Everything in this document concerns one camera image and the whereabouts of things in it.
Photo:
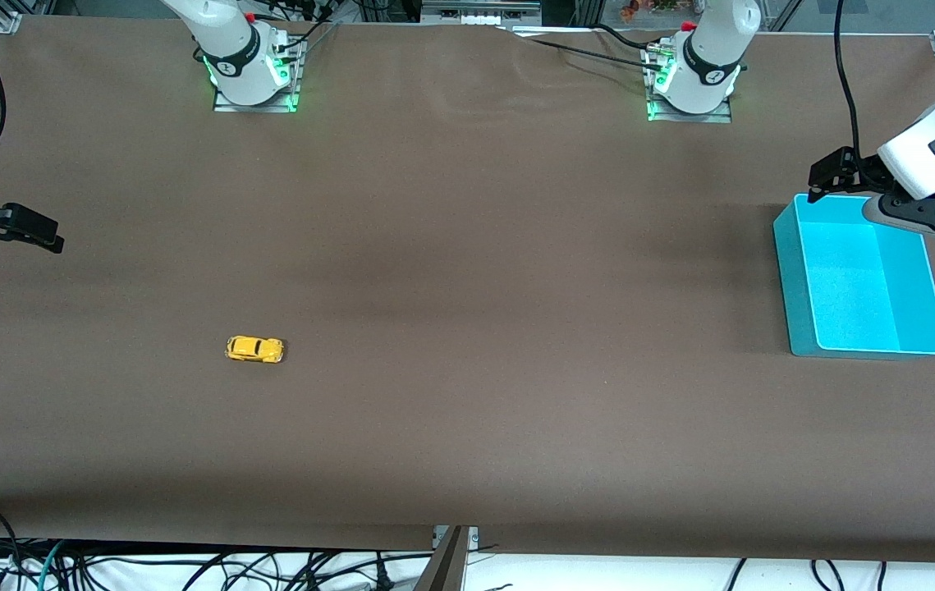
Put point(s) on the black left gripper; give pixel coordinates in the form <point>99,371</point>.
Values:
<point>868,170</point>

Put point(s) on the yellow beetle toy car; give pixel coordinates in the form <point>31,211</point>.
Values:
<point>254,349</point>

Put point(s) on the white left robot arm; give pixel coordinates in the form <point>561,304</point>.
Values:
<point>705,57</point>

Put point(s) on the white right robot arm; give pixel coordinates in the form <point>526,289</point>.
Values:
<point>237,57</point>

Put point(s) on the teal plastic bin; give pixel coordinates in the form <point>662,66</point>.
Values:
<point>861,304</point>

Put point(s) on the white power strip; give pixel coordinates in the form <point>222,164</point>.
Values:
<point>479,15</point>

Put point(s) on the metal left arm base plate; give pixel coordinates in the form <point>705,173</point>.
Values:
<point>693,118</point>

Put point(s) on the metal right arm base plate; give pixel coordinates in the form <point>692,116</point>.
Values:
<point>258,107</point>

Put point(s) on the metal table bracket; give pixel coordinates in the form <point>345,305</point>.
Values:
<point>446,566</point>

